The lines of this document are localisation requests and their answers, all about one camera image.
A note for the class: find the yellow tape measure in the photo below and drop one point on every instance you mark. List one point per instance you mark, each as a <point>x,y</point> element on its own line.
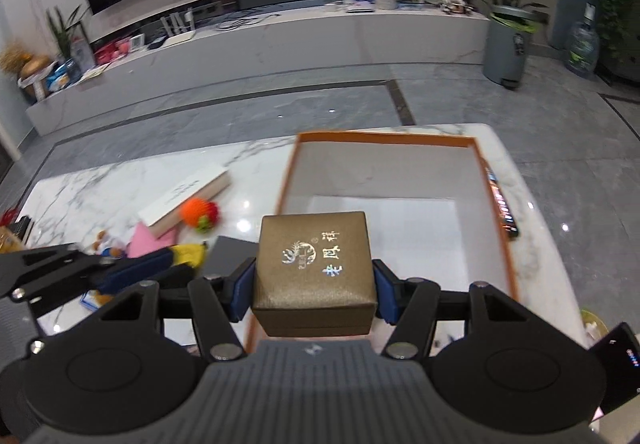
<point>193,255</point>

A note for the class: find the water jug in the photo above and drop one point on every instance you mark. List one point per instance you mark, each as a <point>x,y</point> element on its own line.
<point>583,45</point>

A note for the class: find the orange crochet ball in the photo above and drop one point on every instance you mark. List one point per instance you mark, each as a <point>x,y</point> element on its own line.
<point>199,214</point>

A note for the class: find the smartphone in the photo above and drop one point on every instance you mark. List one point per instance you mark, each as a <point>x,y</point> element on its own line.
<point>505,214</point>

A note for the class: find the raccoon plush toy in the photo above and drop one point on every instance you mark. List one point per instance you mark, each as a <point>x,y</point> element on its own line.
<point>108,245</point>

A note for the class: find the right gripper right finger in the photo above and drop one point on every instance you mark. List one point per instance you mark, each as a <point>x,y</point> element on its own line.
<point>410,307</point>

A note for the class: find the orange storage box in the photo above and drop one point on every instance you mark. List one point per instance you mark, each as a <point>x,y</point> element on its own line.
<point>429,208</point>

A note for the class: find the brown jewellery box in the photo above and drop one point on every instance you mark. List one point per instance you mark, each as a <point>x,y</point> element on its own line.
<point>314,276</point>

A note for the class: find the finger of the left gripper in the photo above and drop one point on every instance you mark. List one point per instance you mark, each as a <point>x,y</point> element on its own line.
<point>129,271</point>

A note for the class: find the white wifi router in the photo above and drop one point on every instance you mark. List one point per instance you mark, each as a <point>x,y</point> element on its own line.
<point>179,27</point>

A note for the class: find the potted plant in vase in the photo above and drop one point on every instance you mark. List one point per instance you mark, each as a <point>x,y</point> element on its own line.
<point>71,38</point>

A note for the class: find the pink wallet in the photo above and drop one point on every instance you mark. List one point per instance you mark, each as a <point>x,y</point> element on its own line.
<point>144,242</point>

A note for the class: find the grey trash bin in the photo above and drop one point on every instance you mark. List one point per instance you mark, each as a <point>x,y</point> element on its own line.
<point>508,39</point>

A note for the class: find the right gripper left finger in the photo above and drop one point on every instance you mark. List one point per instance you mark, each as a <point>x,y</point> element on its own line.
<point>216,305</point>

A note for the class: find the dark grey square box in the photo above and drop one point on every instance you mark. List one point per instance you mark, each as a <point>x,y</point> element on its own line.
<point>226,255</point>

